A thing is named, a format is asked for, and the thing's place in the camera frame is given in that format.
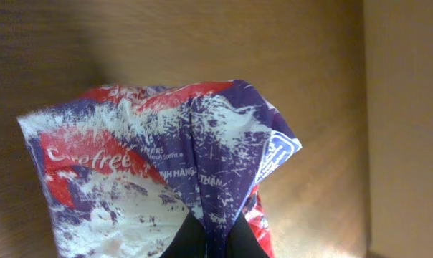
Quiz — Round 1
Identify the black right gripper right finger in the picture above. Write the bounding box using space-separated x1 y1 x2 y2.
225 213 268 258

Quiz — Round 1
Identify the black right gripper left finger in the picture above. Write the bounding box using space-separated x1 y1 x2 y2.
161 213 206 258

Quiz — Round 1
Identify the purple red Carefree pad pack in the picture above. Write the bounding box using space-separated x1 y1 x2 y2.
18 80 301 257

